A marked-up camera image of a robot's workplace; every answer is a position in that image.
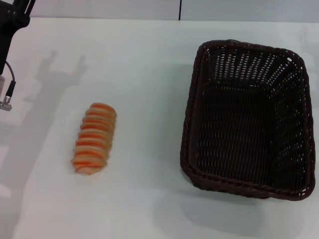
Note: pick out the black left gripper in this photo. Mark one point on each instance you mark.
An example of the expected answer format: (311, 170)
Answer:
(8, 27)

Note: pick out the orange striped bread loaf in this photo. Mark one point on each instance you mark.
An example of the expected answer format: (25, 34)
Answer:
(94, 139)

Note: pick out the dark brown woven basket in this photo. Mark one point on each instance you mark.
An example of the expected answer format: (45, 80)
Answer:
(249, 129)

